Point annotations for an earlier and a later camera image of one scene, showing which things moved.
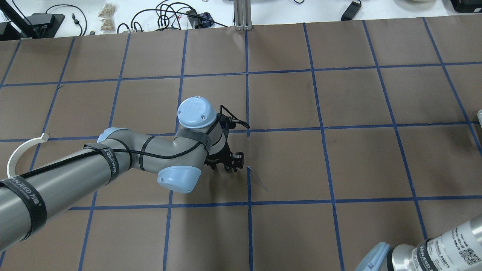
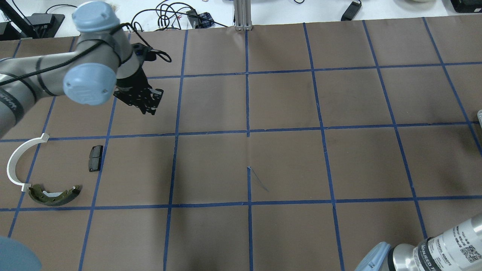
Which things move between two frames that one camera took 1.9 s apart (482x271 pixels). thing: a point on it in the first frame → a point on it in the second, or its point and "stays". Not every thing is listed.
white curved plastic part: (11, 164) stays
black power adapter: (351, 11) stays
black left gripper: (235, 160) → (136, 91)
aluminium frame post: (242, 15) stays
